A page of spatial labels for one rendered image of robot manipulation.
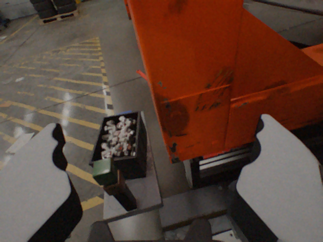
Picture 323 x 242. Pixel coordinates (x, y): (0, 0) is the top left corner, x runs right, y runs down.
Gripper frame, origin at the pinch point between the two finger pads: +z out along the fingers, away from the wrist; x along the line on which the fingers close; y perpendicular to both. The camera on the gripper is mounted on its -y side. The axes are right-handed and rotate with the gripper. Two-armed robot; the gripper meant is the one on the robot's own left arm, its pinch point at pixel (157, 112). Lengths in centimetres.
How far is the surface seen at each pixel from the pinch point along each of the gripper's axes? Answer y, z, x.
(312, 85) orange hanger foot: 9.1, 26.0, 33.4
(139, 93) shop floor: 60, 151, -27
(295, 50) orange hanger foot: 1.4, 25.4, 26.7
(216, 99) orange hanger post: 8.9, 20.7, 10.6
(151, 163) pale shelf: 36.2, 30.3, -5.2
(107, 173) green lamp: 19.3, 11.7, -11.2
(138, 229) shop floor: 83, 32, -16
